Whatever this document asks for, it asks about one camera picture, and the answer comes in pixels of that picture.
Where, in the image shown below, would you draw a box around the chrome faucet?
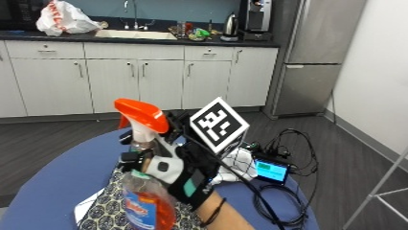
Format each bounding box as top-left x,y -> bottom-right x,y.
119,0 -> 157,32

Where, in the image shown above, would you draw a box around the dark kitchen countertop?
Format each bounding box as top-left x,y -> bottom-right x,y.
0,30 -> 282,49

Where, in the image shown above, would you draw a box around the small device with blue screen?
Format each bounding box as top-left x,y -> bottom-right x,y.
253,152 -> 294,186

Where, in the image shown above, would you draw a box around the black glove cable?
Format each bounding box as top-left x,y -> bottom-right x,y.
182,133 -> 287,230

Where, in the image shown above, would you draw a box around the black wrist band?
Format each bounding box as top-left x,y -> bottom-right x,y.
200,196 -> 229,228

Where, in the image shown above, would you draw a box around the bundle of black cables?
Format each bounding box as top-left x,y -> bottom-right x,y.
250,127 -> 321,229

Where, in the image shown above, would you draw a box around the white kitchen cabinets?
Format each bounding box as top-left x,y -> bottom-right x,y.
0,39 -> 281,120

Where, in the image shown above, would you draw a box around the black glove camera mount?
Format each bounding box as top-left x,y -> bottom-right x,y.
164,109 -> 193,146

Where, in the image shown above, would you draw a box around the black coffee machine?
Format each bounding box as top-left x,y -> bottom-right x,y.
237,0 -> 274,42

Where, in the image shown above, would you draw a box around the black microwave oven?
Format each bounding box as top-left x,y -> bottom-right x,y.
0,0 -> 48,32

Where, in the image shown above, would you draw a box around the white marker cube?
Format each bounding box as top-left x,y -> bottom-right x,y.
189,96 -> 251,155

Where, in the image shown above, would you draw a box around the white paper sheet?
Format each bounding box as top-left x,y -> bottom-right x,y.
75,188 -> 107,224

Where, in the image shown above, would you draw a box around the steel electric kettle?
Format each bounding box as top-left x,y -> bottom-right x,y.
220,11 -> 241,43

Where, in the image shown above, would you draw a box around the stainless steel refrigerator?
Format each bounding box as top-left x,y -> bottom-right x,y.
263,0 -> 368,120

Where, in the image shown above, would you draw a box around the orange trigger spray bottle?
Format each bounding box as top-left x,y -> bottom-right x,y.
113,98 -> 177,230

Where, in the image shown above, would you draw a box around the white plastic bag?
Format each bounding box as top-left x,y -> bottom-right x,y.
36,0 -> 105,37

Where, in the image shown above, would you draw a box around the white metal stand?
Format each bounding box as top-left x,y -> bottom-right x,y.
342,148 -> 408,230

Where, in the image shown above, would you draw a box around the tray with small items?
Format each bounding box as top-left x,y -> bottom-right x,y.
168,20 -> 224,43

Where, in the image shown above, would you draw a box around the patterned dark cloth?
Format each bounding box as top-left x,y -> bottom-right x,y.
79,167 -> 209,230

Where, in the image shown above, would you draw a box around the kitchen sink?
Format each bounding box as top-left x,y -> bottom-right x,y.
93,29 -> 178,41

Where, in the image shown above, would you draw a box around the white checked cloth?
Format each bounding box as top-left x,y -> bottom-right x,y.
209,147 -> 259,186

